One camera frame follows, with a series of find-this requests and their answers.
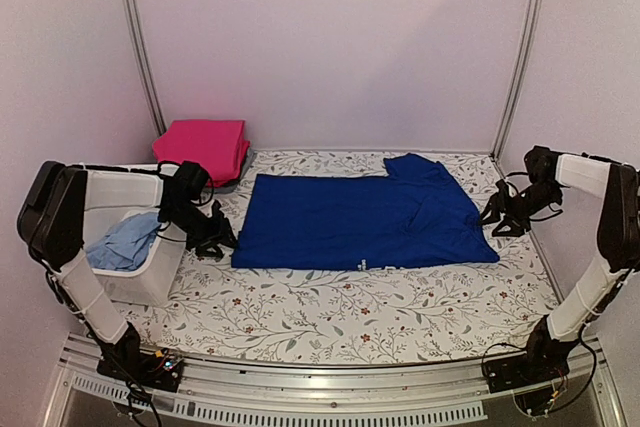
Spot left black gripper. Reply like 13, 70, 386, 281
161, 201, 240, 257

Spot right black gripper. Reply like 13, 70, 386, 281
477, 182, 562, 237

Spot blue t-shirt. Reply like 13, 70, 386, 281
231, 154, 500, 271

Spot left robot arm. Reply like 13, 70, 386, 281
17, 161, 237, 381

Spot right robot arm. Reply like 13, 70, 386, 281
478, 145, 639, 383

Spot white plastic laundry bin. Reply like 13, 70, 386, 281
49, 163, 196, 306

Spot light blue garment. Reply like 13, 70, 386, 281
86, 212, 160, 272

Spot folded grey garment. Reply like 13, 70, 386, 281
205, 148, 256, 194

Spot folded pink garment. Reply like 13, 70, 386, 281
152, 119, 250, 186

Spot floral table cloth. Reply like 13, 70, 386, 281
99, 148, 564, 366

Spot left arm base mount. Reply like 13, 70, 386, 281
97, 349, 184, 393

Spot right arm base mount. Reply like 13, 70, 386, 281
480, 343, 569, 393

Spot aluminium front rail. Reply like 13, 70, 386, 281
43, 335, 627, 426

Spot right aluminium frame post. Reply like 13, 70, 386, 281
490, 0, 543, 162

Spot aluminium frame post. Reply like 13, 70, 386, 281
490, 0, 543, 162
122, 0, 167, 137

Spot left aluminium frame post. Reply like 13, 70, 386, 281
122, 0, 167, 137

